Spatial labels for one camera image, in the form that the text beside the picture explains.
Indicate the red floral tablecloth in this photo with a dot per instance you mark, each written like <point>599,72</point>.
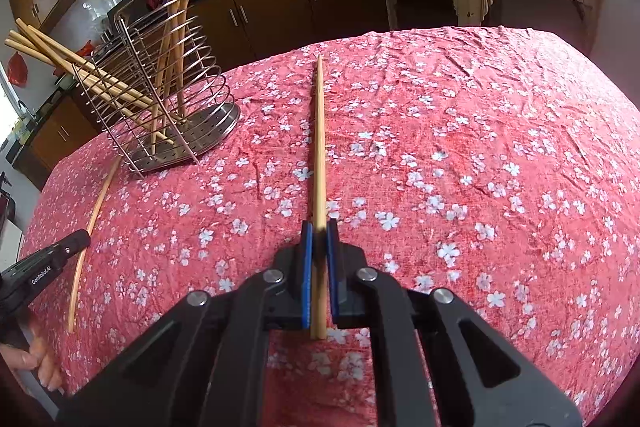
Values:
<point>450,157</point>

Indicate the dark metal frame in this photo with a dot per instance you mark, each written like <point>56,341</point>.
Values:
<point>6,207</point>

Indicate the red crumpled plastic bag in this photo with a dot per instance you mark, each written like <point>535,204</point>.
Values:
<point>85,49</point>

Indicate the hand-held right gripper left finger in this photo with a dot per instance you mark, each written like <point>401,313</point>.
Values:
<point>306,287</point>

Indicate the narrow side window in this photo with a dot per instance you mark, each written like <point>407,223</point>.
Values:
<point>5,107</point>

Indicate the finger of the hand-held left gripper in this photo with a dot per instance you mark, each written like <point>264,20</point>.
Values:
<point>70,244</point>

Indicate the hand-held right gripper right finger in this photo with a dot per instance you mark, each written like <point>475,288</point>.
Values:
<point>332,287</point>

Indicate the red hanging plastic bag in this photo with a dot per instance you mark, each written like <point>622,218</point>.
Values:
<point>17,69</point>

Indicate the person's left hand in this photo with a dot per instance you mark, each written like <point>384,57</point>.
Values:
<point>47,367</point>

